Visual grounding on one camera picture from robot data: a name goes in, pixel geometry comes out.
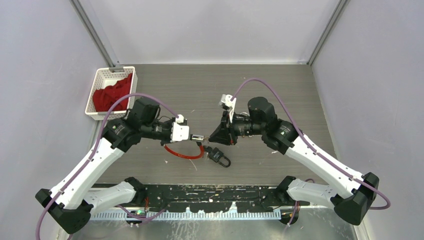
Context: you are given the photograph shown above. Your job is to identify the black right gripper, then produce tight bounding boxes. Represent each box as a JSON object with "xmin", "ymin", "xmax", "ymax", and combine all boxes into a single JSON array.
[{"xmin": 208, "ymin": 109, "xmax": 265, "ymax": 146}]

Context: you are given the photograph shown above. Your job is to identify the black-headed key bunch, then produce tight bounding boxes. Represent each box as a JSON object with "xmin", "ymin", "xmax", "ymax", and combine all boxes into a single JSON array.
[{"xmin": 203, "ymin": 145, "xmax": 214, "ymax": 154}]

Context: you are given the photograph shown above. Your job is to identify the black Kaijing padlock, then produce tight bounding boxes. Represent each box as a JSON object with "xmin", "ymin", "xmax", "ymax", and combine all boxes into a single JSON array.
[{"xmin": 208, "ymin": 147, "xmax": 231, "ymax": 168}]

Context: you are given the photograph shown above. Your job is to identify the red cable lock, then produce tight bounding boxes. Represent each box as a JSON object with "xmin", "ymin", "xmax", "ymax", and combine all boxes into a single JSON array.
[{"xmin": 163, "ymin": 134, "xmax": 207, "ymax": 160}]

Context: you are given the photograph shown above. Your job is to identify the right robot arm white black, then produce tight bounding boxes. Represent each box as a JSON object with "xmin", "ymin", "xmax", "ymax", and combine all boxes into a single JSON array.
[{"xmin": 208, "ymin": 94, "xmax": 380, "ymax": 226}]

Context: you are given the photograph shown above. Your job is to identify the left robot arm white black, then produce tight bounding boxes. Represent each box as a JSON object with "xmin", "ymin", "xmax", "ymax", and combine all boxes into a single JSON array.
[{"xmin": 35, "ymin": 93, "xmax": 185, "ymax": 240}]

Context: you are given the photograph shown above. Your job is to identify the red cloth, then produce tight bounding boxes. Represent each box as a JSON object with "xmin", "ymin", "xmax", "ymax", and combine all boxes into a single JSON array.
[{"xmin": 92, "ymin": 73, "xmax": 133, "ymax": 112}]

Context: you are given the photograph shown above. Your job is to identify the white plastic basket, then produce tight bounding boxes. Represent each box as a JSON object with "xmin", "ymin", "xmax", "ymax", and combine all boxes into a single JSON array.
[{"xmin": 85, "ymin": 66, "xmax": 138, "ymax": 121}]

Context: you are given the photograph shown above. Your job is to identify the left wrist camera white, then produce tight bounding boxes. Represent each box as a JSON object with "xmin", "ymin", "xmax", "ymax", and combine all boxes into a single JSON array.
[{"xmin": 170, "ymin": 114, "xmax": 190, "ymax": 143}]

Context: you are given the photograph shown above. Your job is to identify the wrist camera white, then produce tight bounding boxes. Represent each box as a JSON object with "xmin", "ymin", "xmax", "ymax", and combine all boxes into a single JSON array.
[
  {"xmin": 170, "ymin": 114, "xmax": 190, "ymax": 143},
  {"xmin": 218, "ymin": 94, "xmax": 237, "ymax": 123}
]

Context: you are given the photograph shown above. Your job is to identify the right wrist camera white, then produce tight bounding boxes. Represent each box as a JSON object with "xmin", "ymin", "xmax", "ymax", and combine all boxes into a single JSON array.
[{"xmin": 218, "ymin": 94, "xmax": 237, "ymax": 123}]

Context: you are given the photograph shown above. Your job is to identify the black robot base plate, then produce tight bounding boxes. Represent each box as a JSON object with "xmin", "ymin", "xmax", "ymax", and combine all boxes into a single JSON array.
[{"xmin": 92, "ymin": 183, "xmax": 311, "ymax": 215}]

